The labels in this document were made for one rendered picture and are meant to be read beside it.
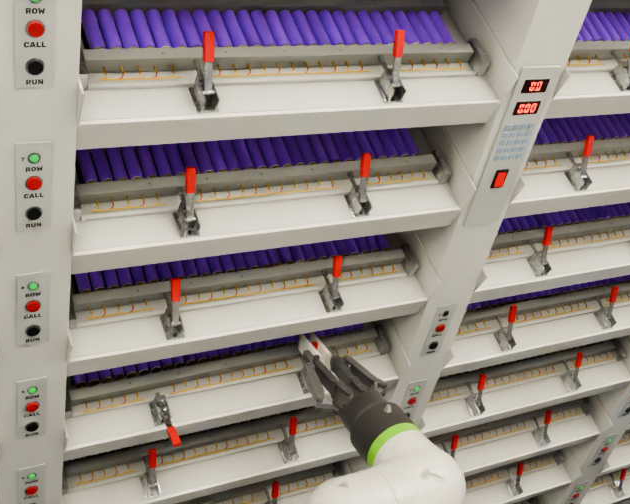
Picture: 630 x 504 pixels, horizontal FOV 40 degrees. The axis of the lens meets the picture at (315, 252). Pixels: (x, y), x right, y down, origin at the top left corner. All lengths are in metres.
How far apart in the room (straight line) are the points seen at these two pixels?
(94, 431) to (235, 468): 0.33
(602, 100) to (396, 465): 0.64
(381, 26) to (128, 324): 0.56
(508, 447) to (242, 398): 0.82
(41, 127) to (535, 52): 0.68
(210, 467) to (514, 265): 0.66
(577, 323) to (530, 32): 0.81
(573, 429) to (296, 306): 1.04
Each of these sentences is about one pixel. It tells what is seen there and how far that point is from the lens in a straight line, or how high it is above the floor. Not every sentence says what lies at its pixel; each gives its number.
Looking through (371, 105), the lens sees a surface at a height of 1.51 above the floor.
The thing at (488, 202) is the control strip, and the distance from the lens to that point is 1.41.
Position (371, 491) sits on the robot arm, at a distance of 1.20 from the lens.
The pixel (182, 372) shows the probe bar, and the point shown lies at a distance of 1.47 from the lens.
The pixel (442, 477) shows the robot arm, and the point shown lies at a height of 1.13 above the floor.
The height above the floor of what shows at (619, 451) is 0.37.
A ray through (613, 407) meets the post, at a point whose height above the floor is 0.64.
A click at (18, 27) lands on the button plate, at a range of 0.96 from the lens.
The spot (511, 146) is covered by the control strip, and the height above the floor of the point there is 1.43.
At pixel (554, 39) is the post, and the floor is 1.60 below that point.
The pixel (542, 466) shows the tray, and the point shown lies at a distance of 2.39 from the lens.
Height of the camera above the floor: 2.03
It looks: 37 degrees down
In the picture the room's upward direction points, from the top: 14 degrees clockwise
